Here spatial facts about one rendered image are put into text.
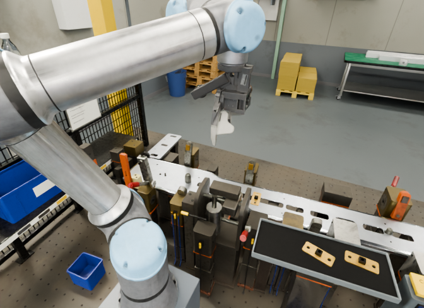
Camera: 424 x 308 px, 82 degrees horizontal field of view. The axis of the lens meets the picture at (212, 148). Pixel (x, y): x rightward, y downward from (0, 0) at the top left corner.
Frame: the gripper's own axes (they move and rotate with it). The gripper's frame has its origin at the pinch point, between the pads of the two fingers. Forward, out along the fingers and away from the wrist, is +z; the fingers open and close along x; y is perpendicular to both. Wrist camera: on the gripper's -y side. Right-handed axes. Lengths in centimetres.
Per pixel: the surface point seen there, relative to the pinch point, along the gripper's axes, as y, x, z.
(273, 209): 19, 21, 44
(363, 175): 114, 224, 143
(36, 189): -71, -14, 33
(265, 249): 19.1, -12.4, 27.9
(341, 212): 47, 30, 44
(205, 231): -1.7, -6.4, 35.9
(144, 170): -35.4, 8.4, 29.0
